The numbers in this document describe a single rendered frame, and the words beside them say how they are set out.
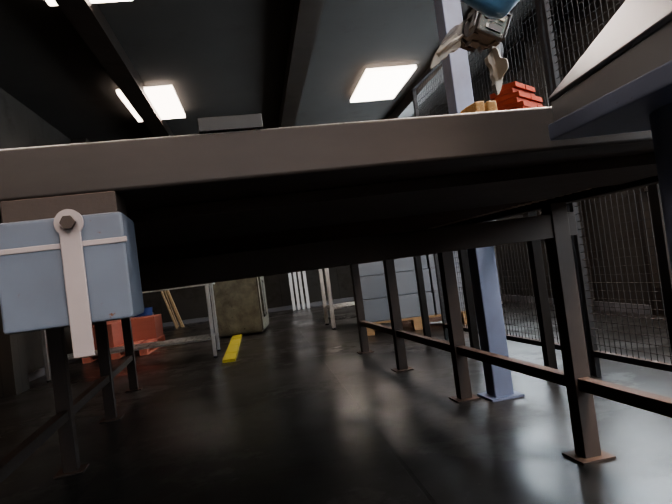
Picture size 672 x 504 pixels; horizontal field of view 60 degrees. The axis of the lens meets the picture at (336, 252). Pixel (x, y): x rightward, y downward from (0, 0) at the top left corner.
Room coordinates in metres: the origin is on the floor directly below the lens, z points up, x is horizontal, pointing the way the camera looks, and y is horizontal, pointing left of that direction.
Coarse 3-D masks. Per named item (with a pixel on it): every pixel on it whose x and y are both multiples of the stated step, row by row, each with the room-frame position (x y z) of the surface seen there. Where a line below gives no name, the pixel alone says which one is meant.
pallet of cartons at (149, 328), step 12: (108, 324) 6.94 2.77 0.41; (120, 324) 7.38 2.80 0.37; (132, 324) 7.47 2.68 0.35; (144, 324) 7.49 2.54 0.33; (156, 324) 7.60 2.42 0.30; (108, 336) 6.93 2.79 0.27; (120, 336) 7.31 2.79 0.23; (144, 336) 7.49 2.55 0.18; (156, 336) 7.51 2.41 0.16; (96, 348) 6.91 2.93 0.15; (156, 348) 7.44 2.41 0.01; (84, 360) 6.87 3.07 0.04
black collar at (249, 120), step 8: (200, 120) 0.69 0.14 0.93; (208, 120) 0.69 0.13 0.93; (216, 120) 0.69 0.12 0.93; (224, 120) 0.69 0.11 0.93; (232, 120) 0.69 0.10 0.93; (240, 120) 0.70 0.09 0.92; (248, 120) 0.70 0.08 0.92; (256, 120) 0.70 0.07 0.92; (200, 128) 0.69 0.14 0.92; (208, 128) 0.69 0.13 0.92; (216, 128) 0.69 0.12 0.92; (224, 128) 0.69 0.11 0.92; (232, 128) 0.69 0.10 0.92; (240, 128) 0.70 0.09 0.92; (248, 128) 0.70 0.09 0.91; (256, 128) 0.70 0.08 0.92
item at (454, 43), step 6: (456, 36) 1.18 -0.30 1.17; (462, 36) 1.18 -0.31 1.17; (450, 42) 1.14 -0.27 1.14; (456, 42) 1.18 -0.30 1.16; (438, 48) 1.18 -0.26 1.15; (444, 48) 1.15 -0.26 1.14; (450, 48) 1.18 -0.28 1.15; (456, 48) 1.19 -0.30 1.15; (438, 54) 1.18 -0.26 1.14; (444, 54) 1.18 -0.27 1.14; (432, 60) 1.18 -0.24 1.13; (438, 60) 1.18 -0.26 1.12; (432, 66) 1.18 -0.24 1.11
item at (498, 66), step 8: (496, 48) 1.18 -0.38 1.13; (488, 56) 1.20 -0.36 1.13; (496, 56) 1.19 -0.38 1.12; (488, 64) 1.20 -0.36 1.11; (496, 64) 1.19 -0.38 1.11; (504, 64) 1.17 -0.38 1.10; (496, 72) 1.20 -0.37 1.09; (504, 72) 1.18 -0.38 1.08; (496, 80) 1.20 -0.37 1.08; (496, 88) 1.20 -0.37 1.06
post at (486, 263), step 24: (456, 0) 2.88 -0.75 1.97; (456, 24) 2.88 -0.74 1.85; (456, 72) 2.87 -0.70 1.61; (456, 96) 2.87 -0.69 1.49; (480, 264) 2.87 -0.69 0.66; (480, 288) 2.87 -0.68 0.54; (480, 312) 2.91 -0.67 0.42; (480, 336) 2.94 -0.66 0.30; (504, 336) 2.89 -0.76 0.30; (504, 384) 2.88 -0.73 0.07
